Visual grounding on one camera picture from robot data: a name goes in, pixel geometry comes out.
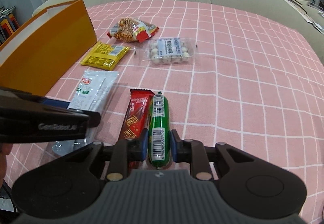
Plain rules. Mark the clear box of white balls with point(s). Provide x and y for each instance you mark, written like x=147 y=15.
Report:
x=168 y=51

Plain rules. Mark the green sausage snack stick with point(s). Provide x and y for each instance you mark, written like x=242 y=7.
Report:
x=159 y=129

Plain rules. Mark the orange cardboard box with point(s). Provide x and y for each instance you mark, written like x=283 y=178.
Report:
x=44 y=48

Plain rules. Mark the white snack pouch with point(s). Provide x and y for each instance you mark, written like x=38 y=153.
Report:
x=93 y=92

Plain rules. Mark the red chocolate bar wrapper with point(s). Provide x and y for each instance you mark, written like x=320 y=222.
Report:
x=136 y=117

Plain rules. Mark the yellow snack packet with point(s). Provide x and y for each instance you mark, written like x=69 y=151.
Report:
x=104 y=56

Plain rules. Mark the papers on sofa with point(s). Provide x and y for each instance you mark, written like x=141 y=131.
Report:
x=296 y=5

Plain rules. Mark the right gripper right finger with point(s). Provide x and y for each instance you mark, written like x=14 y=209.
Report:
x=194 y=153

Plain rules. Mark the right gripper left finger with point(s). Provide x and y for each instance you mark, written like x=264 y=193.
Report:
x=125 y=155

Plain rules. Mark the red noodle snack bag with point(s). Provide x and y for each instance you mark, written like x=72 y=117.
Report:
x=132 y=30

